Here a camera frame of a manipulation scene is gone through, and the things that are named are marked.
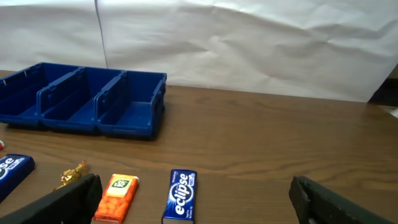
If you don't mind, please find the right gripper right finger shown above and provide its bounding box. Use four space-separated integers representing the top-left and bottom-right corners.
289 175 398 224

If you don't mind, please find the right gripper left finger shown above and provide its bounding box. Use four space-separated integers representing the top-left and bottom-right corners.
0 173 103 224

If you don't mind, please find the gold wrapped candy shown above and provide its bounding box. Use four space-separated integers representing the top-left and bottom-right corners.
52 160 88 191

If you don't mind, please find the blue candy pack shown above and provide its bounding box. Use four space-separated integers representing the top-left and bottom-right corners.
161 169 198 224
0 154 36 203

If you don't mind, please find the blue tray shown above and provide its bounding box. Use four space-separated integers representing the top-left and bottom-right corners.
0 62 168 141

